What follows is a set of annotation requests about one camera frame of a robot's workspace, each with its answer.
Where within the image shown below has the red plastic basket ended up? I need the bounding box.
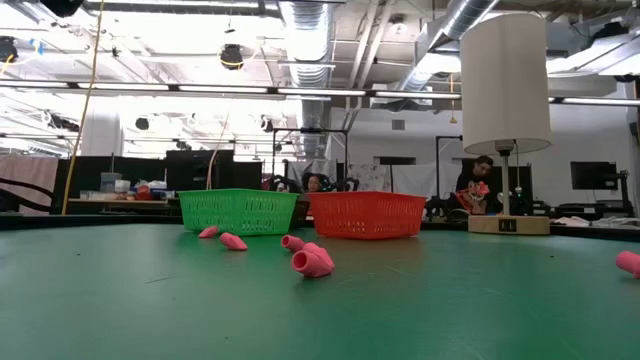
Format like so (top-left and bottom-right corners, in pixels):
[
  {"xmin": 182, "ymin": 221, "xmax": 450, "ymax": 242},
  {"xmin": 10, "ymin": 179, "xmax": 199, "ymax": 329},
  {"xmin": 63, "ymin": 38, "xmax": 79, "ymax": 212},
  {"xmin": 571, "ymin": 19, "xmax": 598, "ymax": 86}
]
[{"xmin": 307, "ymin": 190, "xmax": 427, "ymax": 240}]

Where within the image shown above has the person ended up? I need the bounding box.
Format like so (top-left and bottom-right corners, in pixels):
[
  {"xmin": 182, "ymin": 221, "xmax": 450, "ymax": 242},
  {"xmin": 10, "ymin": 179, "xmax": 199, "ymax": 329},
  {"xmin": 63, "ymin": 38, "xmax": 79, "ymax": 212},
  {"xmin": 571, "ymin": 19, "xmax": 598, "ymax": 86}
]
[
  {"xmin": 452, "ymin": 154, "xmax": 501, "ymax": 216},
  {"xmin": 301, "ymin": 172, "xmax": 331, "ymax": 194}
]

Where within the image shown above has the green plastic basket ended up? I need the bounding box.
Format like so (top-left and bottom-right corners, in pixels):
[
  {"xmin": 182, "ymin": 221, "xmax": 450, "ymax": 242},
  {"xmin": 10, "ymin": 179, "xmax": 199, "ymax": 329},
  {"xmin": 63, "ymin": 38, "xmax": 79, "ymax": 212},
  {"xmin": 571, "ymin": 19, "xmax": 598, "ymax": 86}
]
[{"xmin": 177, "ymin": 188, "xmax": 301, "ymax": 237}]

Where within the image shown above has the ceiling light strip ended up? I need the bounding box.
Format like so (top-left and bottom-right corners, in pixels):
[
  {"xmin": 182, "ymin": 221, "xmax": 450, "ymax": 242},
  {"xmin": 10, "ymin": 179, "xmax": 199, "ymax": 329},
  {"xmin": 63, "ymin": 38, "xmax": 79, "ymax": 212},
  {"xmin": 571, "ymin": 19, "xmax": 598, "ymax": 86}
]
[{"xmin": 0, "ymin": 79, "xmax": 464, "ymax": 100}]

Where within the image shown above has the green table mat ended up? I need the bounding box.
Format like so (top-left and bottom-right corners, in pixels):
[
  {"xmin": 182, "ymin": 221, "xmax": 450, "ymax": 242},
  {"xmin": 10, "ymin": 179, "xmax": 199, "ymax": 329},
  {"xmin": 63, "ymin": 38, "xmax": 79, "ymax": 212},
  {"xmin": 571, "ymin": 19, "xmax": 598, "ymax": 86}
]
[{"xmin": 0, "ymin": 222, "xmax": 640, "ymax": 360}]

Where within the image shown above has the cluttered work table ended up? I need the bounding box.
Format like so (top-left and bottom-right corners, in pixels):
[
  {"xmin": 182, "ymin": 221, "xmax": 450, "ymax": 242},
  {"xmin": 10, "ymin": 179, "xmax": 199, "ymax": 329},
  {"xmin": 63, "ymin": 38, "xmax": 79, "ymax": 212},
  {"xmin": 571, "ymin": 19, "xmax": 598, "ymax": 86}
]
[{"xmin": 67, "ymin": 197, "xmax": 180, "ymax": 217}]

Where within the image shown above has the white shade wooden base lamp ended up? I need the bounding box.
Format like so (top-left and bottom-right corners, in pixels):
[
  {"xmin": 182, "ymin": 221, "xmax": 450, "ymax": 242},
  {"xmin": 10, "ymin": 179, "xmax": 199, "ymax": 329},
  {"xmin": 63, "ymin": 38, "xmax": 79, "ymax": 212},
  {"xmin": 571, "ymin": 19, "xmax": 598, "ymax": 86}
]
[{"xmin": 459, "ymin": 12, "xmax": 554, "ymax": 236}]

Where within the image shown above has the grey storage bin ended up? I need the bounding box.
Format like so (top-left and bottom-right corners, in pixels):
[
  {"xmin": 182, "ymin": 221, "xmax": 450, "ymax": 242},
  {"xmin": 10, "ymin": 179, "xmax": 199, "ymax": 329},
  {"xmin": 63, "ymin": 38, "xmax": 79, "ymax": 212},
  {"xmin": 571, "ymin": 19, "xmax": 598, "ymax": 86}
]
[{"xmin": 99, "ymin": 171, "xmax": 123, "ymax": 194}]

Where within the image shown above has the small dark monitor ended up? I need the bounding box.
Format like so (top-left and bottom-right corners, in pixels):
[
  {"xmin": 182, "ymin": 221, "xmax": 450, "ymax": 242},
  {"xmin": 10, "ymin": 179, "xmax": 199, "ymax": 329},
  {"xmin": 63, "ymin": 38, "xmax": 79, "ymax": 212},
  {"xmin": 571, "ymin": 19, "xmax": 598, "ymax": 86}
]
[{"xmin": 569, "ymin": 160, "xmax": 619, "ymax": 192}]

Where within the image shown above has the pink curtain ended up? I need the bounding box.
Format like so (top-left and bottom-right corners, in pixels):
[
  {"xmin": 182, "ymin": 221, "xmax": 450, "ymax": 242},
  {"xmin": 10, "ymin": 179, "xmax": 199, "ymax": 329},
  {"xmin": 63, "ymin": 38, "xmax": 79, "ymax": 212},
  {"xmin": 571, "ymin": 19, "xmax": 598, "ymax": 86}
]
[{"xmin": 0, "ymin": 152, "xmax": 60, "ymax": 217}]

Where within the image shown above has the black metal frame stand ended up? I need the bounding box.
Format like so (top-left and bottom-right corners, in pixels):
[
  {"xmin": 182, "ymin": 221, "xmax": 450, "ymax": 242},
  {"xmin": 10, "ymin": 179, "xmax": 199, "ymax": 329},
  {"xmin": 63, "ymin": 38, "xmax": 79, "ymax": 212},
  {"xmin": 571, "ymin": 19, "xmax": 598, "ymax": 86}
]
[{"xmin": 272, "ymin": 127, "xmax": 350, "ymax": 194}]

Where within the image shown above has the black partition wall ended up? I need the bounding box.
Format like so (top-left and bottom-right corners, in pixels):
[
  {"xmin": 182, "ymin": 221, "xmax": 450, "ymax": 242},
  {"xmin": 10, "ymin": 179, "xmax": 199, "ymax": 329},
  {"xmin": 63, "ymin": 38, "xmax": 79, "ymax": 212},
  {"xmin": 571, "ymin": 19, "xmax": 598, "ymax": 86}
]
[{"xmin": 53, "ymin": 148, "xmax": 265, "ymax": 202}]

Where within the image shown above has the silver air duct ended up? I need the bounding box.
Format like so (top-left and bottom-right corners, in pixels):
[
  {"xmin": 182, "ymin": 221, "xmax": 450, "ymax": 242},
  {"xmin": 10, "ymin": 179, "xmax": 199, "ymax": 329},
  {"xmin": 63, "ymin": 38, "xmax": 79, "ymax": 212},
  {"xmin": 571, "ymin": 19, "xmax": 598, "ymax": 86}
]
[
  {"xmin": 397, "ymin": 0, "xmax": 501, "ymax": 94},
  {"xmin": 278, "ymin": 0, "xmax": 335, "ymax": 151}
]

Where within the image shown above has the yellow cable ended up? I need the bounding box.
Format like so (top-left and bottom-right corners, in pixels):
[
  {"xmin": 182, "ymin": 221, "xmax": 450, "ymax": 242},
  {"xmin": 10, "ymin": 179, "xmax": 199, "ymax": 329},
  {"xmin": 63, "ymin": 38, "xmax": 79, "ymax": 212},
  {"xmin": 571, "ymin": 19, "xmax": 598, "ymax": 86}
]
[{"xmin": 60, "ymin": 0, "xmax": 105, "ymax": 217}]

